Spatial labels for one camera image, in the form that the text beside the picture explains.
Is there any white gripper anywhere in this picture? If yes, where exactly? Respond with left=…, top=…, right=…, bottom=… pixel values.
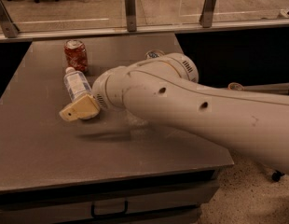
left=59, top=68, right=126, bottom=121

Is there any clear blue-label plastic bottle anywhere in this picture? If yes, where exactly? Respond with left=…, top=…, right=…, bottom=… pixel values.
left=63, top=67, right=91, bottom=102

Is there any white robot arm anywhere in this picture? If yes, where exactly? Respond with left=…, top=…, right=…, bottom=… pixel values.
left=60, top=53, right=289, bottom=175

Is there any crushed red coke can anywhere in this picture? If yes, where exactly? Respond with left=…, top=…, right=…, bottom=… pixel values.
left=64, top=40, right=88, bottom=72

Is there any silver blue energy drink can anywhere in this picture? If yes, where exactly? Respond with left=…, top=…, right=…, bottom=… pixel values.
left=145, top=49, right=165, bottom=59

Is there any glass barrier panel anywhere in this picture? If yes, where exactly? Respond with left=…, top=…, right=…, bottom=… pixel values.
left=2, top=0, right=289, bottom=32

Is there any grey cabinet drawer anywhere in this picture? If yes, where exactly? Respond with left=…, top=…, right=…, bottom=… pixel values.
left=0, top=180, right=219, bottom=224

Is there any brown packing tape roll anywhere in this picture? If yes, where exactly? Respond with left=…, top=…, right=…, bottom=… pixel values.
left=227, top=82, right=244, bottom=91

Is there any black rolling stand base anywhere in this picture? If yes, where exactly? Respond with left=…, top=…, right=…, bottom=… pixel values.
left=271, top=171, right=284, bottom=182

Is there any black drawer handle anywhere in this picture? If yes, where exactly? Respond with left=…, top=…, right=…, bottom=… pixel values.
left=90, top=201, right=129, bottom=219

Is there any left metal glass bracket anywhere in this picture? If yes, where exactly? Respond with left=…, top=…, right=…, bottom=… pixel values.
left=0, top=0, right=20, bottom=38

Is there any metal glass bracket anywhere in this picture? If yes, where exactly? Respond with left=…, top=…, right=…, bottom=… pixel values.
left=0, top=0, right=20, bottom=38
left=124, top=0, right=137, bottom=32
left=200, top=0, right=217, bottom=28

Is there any middle metal glass bracket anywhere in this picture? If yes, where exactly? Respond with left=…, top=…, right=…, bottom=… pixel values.
left=124, top=0, right=137, bottom=32

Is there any right metal glass bracket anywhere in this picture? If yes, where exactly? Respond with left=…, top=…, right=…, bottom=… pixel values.
left=200, top=0, right=217, bottom=28

